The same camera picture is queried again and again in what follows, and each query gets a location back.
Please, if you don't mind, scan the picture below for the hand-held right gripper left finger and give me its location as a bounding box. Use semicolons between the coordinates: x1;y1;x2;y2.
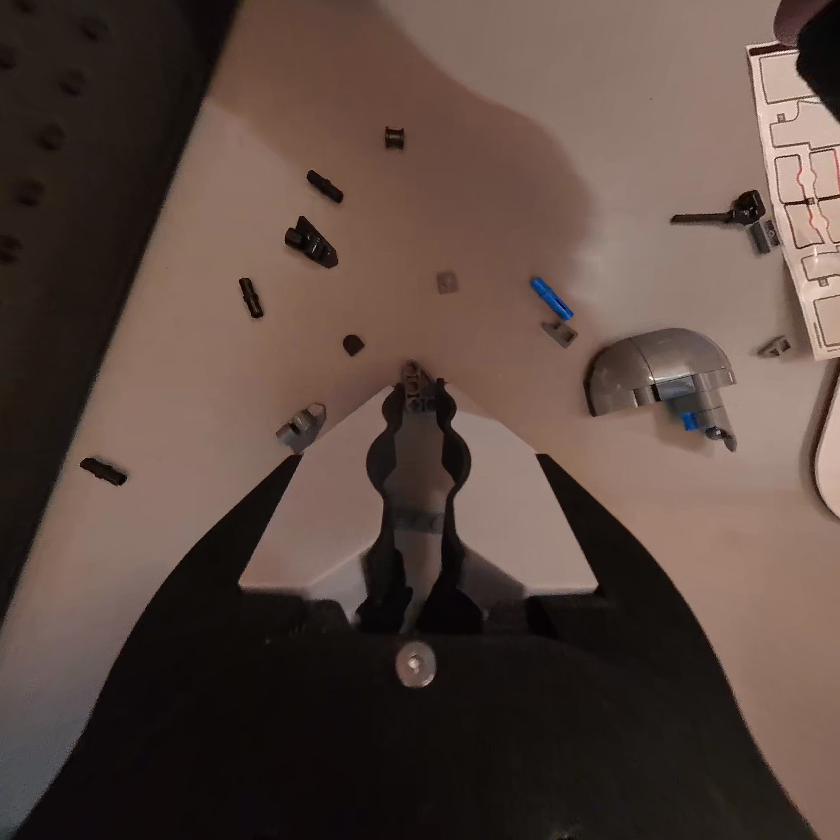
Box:
236;385;401;627

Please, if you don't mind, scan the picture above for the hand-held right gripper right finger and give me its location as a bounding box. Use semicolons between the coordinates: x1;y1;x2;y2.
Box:
438;382;601;623

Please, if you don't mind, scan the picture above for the grey holed lego beam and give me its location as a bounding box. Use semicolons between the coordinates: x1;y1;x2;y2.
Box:
398;359;439;413

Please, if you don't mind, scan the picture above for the dark grey curved lego panel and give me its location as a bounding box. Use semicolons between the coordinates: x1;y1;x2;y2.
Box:
584;327;738;419

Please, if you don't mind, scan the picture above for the long blue lego pin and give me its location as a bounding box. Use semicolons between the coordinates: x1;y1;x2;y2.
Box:
529;277;576;319

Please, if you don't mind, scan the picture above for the person's left hand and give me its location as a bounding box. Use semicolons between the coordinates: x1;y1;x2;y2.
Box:
773;0;821;46

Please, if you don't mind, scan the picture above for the white sticker sheet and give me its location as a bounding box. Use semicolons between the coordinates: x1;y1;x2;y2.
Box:
746;39;840;362

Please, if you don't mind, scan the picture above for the black axle with connector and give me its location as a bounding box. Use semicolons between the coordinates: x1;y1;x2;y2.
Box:
669;189;767;228

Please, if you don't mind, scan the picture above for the white book stand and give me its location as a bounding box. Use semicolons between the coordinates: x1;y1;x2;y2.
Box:
812;374;840;519

